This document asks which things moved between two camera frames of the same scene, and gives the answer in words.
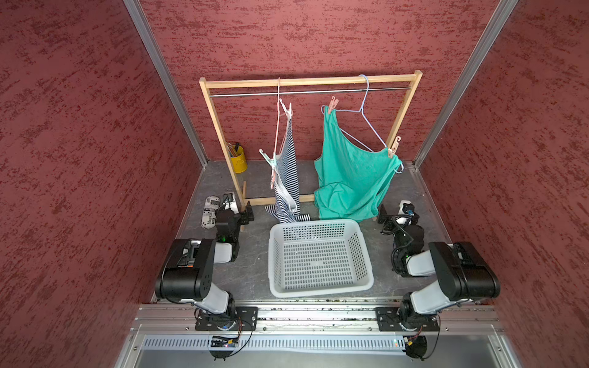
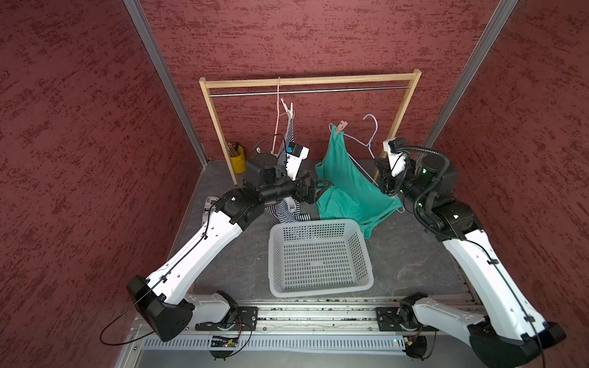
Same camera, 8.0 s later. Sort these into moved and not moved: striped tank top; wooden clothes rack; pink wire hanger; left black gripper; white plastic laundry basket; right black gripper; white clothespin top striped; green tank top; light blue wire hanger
Moved: green tank top; light blue wire hanger; right black gripper; left black gripper
Not moved: pink wire hanger; white clothespin top striped; striped tank top; wooden clothes rack; white plastic laundry basket
